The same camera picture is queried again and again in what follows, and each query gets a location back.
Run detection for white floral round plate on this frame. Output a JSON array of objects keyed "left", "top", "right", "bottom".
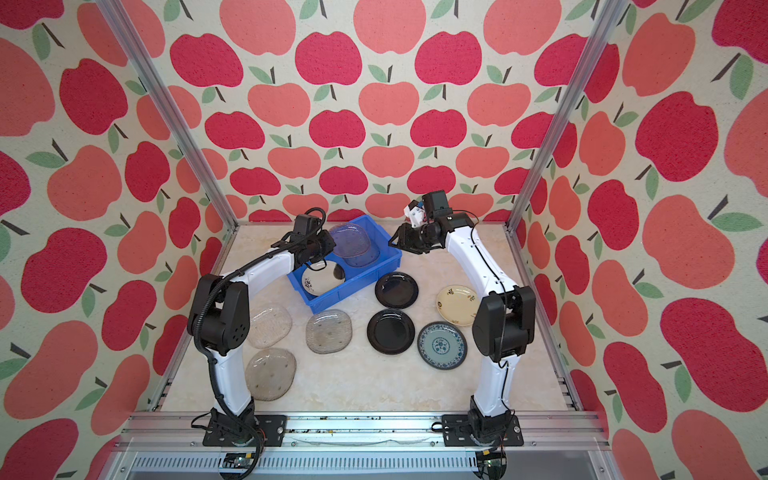
[{"left": 301, "top": 260, "right": 346, "bottom": 297}]

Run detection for amber glass plate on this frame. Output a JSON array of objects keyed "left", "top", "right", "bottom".
[{"left": 330, "top": 223, "right": 380, "bottom": 268}]

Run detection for cream yellow round plate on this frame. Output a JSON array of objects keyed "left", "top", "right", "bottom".
[{"left": 436, "top": 285, "right": 480, "bottom": 327}]

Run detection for clear glass plate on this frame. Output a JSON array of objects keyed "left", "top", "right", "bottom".
[
  {"left": 245, "top": 348, "right": 297, "bottom": 401},
  {"left": 247, "top": 304, "right": 293, "bottom": 349},
  {"left": 305, "top": 309, "right": 353, "bottom": 354}
]

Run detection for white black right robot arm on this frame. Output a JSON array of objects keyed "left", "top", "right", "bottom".
[{"left": 389, "top": 205, "right": 536, "bottom": 446}]

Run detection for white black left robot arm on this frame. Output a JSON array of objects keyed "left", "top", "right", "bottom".
[{"left": 187, "top": 227, "right": 335, "bottom": 450}]

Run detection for blue plastic bin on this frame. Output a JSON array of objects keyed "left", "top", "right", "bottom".
[{"left": 287, "top": 215, "right": 402, "bottom": 314}]

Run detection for black round plate rear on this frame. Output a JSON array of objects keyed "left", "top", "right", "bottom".
[{"left": 374, "top": 271, "right": 419, "bottom": 309}]

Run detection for black round plate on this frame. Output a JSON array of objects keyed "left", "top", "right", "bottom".
[
  {"left": 374, "top": 271, "right": 419, "bottom": 309},
  {"left": 367, "top": 309, "right": 415, "bottom": 355}
]

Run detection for black round plate front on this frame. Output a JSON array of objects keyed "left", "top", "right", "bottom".
[{"left": 367, "top": 309, "right": 415, "bottom": 355}]

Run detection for blue patterned round plate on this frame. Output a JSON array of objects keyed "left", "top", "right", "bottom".
[{"left": 417, "top": 322, "right": 468, "bottom": 371}]

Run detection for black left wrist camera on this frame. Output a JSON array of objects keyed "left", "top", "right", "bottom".
[{"left": 290, "top": 213, "right": 325, "bottom": 242}]

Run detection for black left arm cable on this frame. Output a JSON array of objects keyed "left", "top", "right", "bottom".
[{"left": 190, "top": 206, "right": 328, "bottom": 475}]

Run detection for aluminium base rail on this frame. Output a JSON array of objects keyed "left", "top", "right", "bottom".
[{"left": 96, "top": 411, "right": 621, "bottom": 479}]

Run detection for aluminium right corner post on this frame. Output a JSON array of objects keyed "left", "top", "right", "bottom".
[{"left": 504, "top": 0, "right": 629, "bottom": 236}]

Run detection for aluminium corner post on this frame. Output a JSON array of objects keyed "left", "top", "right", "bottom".
[
  {"left": 504, "top": 0, "right": 629, "bottom": 236},
  {"left": 96, "top": 0, "right": 238, "bottom": 231}
]

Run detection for aluminium left corner post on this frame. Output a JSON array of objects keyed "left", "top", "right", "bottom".
[{"left": 96, "top": 0, "right": 238, "bottom": 231}]

